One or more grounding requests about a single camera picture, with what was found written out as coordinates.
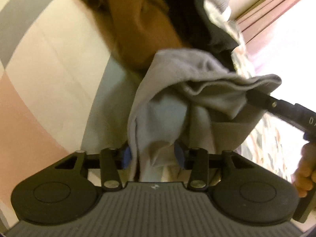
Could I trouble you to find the grey long pants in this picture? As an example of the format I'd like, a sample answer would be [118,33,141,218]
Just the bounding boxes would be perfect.
[127,49,281,182]

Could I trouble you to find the person's right hand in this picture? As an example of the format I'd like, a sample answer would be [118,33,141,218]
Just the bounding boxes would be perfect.
[292,142,315,198]

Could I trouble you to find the pink curtain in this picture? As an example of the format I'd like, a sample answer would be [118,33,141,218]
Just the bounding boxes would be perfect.
[236,0,301,44]

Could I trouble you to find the checkered pastel quilt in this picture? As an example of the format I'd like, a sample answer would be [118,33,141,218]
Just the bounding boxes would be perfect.
[0,0,307,230]

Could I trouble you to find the black garment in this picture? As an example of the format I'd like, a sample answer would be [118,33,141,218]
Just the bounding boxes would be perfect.
[165,0,238,72]

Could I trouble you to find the brown garment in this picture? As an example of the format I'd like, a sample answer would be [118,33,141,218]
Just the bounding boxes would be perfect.
[82,0,189,70]

